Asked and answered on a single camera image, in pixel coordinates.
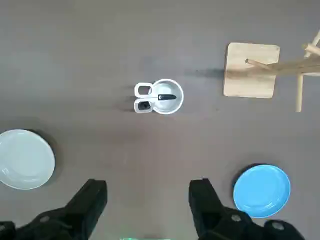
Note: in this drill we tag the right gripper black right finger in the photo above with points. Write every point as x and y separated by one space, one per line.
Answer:
215 222

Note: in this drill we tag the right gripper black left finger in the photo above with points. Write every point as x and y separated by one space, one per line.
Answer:
62 222

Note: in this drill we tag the blue plate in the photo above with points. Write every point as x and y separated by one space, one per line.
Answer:
261 191

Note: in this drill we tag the white plate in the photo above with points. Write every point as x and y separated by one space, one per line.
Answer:
25 160

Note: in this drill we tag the wooden peg rack stand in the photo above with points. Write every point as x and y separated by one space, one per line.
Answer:
250 82

